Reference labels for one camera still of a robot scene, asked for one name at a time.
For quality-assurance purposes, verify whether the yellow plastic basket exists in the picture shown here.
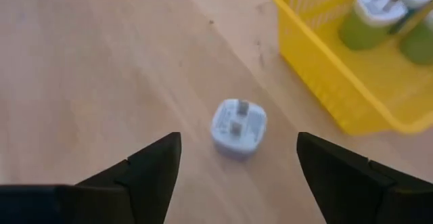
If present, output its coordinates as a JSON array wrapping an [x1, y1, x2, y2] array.
[[272, 0, 433, 136]]

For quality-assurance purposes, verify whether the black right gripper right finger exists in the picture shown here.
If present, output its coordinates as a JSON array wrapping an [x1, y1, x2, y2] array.
[[296, 131, 433, 224]]

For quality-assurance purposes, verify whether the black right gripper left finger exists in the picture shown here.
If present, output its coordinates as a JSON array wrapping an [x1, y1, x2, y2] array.
[[0, 131, 183, 224]]

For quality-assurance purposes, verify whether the green USB wall charger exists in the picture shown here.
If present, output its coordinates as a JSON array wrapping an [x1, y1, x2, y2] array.
[[339, 0, 409, 51]]

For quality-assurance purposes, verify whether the purple USB wall charger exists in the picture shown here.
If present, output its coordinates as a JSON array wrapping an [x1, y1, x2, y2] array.
[[210, 97, 268, 162]]

